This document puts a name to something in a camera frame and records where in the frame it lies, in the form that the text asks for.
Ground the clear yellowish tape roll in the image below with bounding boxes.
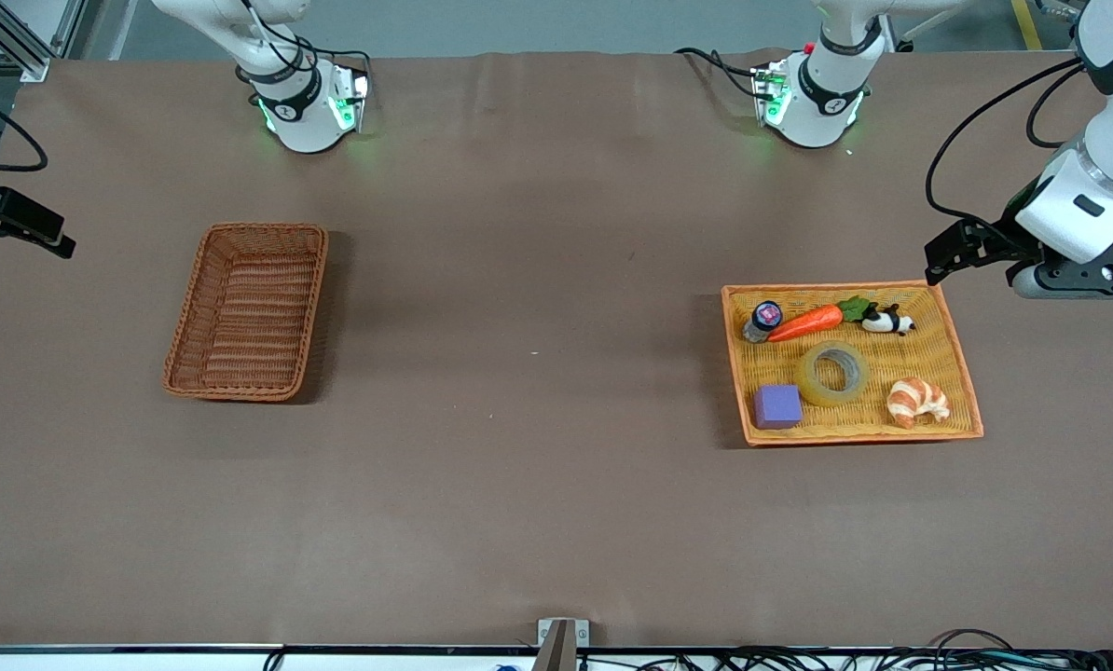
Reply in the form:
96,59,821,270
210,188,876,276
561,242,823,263
796,341,871,407

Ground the orange wicker basket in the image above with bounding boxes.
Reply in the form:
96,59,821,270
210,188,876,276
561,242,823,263
721,280,984,447

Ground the brown wicker basket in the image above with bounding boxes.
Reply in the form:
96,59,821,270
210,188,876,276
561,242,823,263
162,222,330,404

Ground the black white panda toy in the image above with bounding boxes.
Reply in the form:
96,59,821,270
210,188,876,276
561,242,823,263
861,303,916,336

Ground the toy croissant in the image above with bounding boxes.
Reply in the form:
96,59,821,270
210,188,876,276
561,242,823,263
886,377,951,430

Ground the orange toy carrot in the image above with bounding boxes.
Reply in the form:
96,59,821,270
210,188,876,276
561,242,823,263
767,295,874,344

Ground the small bottle with pink cap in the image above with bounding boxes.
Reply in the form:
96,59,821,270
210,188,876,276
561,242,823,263
743,300,784,344

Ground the purple foam block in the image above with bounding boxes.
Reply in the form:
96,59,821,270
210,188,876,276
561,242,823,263
753,384,804,431

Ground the silver base connector box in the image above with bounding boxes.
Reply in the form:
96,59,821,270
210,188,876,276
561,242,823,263
331,70,371,133
752,61,792,127

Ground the brown table cover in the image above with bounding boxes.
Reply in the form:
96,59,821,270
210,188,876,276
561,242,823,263
0,51,1113,650

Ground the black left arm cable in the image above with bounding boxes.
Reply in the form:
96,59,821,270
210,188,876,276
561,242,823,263
925,56,1086,226

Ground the aluminium frame profile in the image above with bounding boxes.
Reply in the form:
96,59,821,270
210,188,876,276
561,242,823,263
0,0,54,83

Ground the black base cable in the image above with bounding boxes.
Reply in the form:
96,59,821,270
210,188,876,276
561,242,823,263
309,45,373,80
675,47,764,99

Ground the black cable bundle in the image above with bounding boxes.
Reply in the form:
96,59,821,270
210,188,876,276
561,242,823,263
650,629,1113,671

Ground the metal table edge bracket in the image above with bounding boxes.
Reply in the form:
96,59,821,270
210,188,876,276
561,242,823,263
537,618,590,671

